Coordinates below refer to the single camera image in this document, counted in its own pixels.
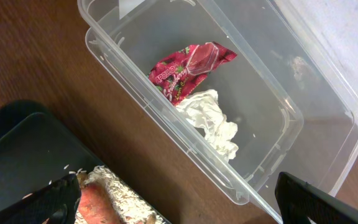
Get clear plastic bin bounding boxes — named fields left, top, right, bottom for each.
left=78, top=0, right=358, bottom=222

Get orange carrot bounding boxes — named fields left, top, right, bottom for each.
left=78, top=182, right=121, bottom=224

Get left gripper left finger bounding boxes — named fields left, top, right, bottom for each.
left=0, top=174, right=81, bottom=224

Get red snack wrapper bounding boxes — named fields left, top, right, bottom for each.
left=147, top=42, right=237, bottom=106

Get black rectangular tray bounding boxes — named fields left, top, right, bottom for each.
left=0, top=100, right=108, bottom=211

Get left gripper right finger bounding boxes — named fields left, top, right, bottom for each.
left=275, top=172, right=358, bottom=224

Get white tissue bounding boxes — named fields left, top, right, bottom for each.
left=176, top=89, right=239, bottom=161

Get rice and peanut scraps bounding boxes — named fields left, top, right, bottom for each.
left=69, top=166, right=168, bottom=224

